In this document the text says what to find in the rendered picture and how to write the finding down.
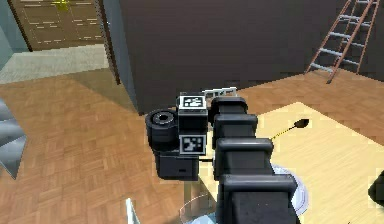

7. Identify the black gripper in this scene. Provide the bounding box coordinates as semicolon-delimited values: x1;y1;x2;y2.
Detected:
144;108;200;182

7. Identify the clear glass bowl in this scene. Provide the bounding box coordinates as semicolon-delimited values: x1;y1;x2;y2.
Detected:
178;194;218;224

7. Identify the black ladle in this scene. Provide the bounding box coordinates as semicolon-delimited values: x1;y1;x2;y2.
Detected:
270;118;310;141

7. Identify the brown panelled room door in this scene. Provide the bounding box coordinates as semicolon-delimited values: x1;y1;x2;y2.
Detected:
8;0;106;52

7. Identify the white round plate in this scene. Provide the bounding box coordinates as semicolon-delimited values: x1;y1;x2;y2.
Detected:
271;163;310;217

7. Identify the pale wooden table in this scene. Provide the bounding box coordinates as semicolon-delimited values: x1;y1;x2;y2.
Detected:
182;101;384;224

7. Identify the brown step ladder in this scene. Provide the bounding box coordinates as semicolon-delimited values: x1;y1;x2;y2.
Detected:
304;0;381;84

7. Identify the black round object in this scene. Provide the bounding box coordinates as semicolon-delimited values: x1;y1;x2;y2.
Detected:
367;173;384;205

